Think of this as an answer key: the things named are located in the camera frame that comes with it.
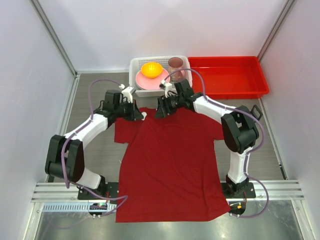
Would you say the red plastic tray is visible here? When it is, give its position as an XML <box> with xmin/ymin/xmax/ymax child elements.
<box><xmin>188</xmin><ymin>56</ymin><xmax>269</xmax><ymax>100</ymax></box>

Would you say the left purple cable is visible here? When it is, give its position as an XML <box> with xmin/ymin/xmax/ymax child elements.
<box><xmin>59</xmin><ymin>78</ymin><xmax>129</xmax><ymax>217</ymax></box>

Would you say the pink plate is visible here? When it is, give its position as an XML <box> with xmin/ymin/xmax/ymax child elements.
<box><xmin>135</xmin><ymin>69</ymin><xmax>169</xmax><ymax>90</ymax></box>

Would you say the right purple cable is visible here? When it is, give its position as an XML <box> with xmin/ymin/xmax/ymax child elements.
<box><xmin>160</xmin><ymin>68</ymin><xmax>270</xmax><ymax>219</ymax></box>

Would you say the pink floral mug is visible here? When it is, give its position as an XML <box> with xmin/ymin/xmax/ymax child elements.
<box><xmin>168</xmin><ymin>57</ymin><xmax>185</xmax><ymax>83</ymax></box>

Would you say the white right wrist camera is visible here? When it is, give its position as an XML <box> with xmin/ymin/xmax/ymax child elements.
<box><xmin>159</xmin><ymin>80</ymin><xmax>173</xmax><ymax>98</ymax></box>

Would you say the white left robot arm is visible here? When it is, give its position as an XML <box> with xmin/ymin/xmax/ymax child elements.
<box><xmin>44</xmin><ymin>86</ymin><xmax>145</xmax><ymax>200</ymax></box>

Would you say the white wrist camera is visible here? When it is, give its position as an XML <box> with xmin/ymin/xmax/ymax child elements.
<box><xmin>119</xmin><ymin>84</ymin><xmax>136</xmax><ymax>104</ymax></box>
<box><xmin>159</xmin><ymin>80</ymin><xmax>173</xmax><ymax>98</ymax></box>

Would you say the white perforated plastic basket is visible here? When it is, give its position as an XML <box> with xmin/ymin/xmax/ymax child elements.
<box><xmin>129</xmin><ymin>55</ymin><xmax>193</xmax><ymax>98</ymax></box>

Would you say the orange plastic bowl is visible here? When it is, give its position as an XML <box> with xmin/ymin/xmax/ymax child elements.
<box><xmin>140</xmin><ymin>62</ymin><xmax>163</xmax><ymax>79</ymax></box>

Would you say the aluminium front rail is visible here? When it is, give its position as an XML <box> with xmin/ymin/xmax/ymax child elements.
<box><xmin>31</xmin><ymin>180</ymin><xmax>304</xmax><ymax>212</ymax></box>

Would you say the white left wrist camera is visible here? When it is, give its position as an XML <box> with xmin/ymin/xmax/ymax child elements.
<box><xmin>119</xmin><ymin>84</ymin><xmax>136</xmax><ymax>104</ymax></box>

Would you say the round colourful brooch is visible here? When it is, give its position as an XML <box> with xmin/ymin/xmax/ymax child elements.
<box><xmin>141</xmin><ymin>112</ymin><xmax>147</xmax><ymax>119</ymax></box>

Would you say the purple cable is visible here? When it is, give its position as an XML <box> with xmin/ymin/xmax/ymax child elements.
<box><xmin>59</xmin><ymin>78</ymin><xmax>129</xmax><ymax>217</ymax></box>
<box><xmin>160</xmin><ymin>68</ymin><xmax>270</xmax><ymax>219</ymax></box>

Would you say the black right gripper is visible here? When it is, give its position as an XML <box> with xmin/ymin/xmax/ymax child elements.
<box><xmin>154</xmin><ymin>93</ymin><xmax>184</xmax><ymax>119</ymax></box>

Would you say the black brooch box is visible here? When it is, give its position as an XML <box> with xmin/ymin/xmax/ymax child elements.
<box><xmin>250</xmin><ymin>104</ymin><xmax>263</xmax><ymax>121</ymax></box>

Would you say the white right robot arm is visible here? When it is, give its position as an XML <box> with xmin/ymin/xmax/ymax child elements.
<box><xmin>155</xmin><ymin>79</ymin><xmax>259</xmax><ymax>198</ymax></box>

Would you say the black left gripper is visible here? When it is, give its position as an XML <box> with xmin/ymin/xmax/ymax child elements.
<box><xmin>114</xmin><ymin>99</ymin><xmax>144</xmax><ymax>122</ymax></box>

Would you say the red t-shirt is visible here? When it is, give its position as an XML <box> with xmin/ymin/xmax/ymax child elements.
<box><xmin>114</xmin><ymin>108</ymin><xmax>230</xmax><ymax>223</ymax></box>

